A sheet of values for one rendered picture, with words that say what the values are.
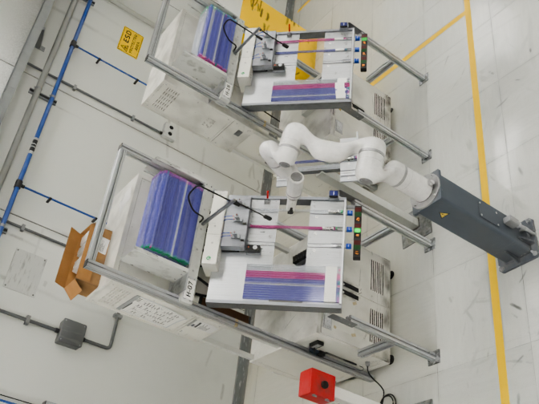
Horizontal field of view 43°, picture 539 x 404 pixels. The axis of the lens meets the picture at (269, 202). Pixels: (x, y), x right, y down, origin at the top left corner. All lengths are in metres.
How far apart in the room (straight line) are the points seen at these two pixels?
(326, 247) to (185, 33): 1.88
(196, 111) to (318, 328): 1.69
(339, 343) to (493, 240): 1.02
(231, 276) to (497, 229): 1.40
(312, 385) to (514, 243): 1.26
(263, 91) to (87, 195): 1.65
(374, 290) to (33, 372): 2.24
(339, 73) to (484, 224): 1.58
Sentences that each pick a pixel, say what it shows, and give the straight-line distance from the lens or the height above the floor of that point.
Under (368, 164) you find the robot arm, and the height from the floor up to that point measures 1.10.
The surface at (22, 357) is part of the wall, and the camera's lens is 4.80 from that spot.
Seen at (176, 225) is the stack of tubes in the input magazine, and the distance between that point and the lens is 3.73.
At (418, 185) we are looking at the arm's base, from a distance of 3.36.
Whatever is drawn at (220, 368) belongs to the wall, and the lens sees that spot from 5.45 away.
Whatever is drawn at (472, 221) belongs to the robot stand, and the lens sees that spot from 3.56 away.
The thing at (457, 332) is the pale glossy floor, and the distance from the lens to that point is 3.99.
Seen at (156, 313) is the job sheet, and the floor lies 1.36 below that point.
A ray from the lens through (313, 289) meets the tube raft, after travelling 3.63.
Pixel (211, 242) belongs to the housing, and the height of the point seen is 1.30.
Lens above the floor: 2.77
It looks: 26 degrees down
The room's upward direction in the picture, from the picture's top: 63 degrees counter-clockwise
